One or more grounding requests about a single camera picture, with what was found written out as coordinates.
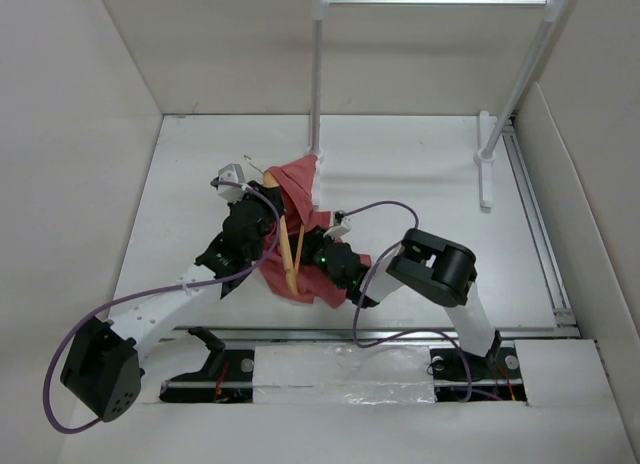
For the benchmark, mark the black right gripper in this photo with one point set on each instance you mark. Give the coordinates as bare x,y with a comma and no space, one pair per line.
313,238

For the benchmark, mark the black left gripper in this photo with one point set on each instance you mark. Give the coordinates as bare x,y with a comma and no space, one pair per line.
271,193

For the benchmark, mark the wooden clothes hanger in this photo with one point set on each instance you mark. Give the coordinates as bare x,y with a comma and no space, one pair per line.
290,268

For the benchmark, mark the red t shirt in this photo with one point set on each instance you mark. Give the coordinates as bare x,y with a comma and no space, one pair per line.
295,180

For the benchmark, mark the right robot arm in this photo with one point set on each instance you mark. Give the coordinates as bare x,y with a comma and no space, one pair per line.
441,271

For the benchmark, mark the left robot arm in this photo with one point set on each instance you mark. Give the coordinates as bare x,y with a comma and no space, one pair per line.
103,352

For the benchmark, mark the white clothes rack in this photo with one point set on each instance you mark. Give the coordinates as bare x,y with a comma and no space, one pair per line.
489,131

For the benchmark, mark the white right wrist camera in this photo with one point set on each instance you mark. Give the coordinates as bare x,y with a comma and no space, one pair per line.
339,225

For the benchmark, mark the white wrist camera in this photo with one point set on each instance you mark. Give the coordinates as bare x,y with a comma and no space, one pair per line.
339,225
230,179

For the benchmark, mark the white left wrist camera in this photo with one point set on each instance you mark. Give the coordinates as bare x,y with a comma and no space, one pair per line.
230,179

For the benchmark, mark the aluminium front rail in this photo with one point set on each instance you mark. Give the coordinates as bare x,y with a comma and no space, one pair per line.
241,345

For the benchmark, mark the aluminium side rail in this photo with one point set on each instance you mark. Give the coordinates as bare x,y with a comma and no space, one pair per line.
559,300

